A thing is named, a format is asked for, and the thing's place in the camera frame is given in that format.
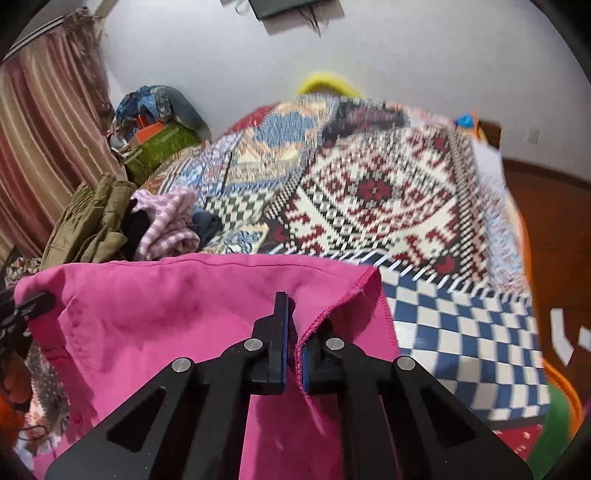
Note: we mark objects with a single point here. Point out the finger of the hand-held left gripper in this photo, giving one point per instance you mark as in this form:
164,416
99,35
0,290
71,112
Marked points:
38,303

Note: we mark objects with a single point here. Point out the blue and orange toy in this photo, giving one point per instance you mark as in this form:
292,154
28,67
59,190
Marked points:
465,122

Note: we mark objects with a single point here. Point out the dark wall-mounted object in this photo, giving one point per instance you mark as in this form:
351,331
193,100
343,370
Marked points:
286,7

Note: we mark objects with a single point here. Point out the wall socket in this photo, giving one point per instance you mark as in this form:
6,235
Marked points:
533,135

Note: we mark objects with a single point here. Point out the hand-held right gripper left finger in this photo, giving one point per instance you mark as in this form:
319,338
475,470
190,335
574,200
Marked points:
284,344

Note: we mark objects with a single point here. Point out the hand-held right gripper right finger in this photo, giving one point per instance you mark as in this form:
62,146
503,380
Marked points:
304,367

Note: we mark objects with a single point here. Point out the pink pants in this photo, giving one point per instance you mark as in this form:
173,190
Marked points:
161,300

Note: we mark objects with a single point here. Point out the wooden bed post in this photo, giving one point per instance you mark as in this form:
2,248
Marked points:
490,134

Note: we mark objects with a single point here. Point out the olive green pants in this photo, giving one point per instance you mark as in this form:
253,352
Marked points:
83,221

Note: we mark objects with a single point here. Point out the dark blue cloth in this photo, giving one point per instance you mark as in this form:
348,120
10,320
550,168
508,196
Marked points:
207,226

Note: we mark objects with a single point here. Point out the green bag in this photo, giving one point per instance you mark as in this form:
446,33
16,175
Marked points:
161,144

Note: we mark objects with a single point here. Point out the striped brown curtain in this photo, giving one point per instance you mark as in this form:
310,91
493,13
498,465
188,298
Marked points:
41,115

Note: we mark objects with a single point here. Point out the pile of olive and pink clothes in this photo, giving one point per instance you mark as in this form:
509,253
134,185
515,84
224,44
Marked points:
161,230

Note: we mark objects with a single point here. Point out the patterned patchwork blanket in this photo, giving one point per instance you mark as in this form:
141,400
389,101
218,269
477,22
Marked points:
369,194

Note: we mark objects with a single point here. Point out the yellow plastic object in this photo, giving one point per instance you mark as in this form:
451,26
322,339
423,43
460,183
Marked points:
323,76

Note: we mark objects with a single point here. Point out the blue patterned cloth bundle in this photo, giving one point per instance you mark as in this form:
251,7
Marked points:
152,99

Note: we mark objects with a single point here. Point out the black cloth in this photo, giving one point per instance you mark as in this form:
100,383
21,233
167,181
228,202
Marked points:
135,233

